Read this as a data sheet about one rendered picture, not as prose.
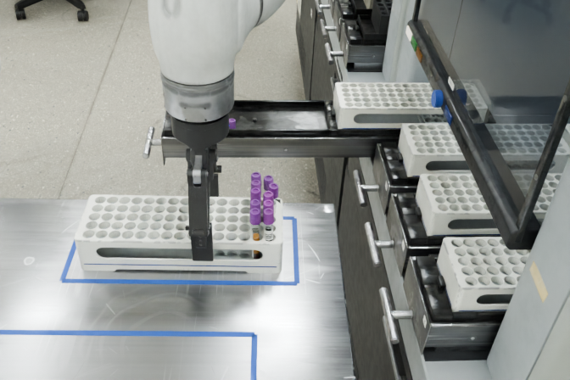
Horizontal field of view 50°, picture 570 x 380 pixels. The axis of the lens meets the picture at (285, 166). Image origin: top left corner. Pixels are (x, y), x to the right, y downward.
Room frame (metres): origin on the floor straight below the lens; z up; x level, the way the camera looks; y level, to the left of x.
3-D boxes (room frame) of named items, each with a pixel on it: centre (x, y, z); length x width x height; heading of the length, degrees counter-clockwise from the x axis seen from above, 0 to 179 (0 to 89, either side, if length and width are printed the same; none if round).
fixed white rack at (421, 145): (0.93, -0.37, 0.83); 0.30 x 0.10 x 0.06; 95
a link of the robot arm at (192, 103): (0.66, 0.11, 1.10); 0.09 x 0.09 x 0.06
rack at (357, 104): (1.07, -0.25, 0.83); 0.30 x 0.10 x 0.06; 95
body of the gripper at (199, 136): (0.66, 0.11, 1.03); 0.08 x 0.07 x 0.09; 2
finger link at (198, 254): (0.61, 0.11, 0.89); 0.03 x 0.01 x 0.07; 92
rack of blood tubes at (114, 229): (0.66, 0.15, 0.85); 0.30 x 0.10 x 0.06; 92
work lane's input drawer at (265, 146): (1.06, -0.07, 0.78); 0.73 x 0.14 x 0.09; 95
